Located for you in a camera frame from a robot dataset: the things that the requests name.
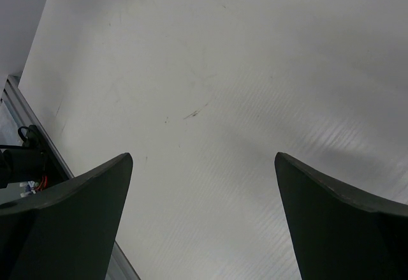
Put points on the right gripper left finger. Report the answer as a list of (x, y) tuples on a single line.
[(68, 230)]

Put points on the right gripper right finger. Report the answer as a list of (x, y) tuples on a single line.
[(339, 231)]

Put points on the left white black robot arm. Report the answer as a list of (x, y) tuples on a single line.
[(27, 162)]

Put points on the aluminium mounting rail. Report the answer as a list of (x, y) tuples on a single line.
[(57, 170)]

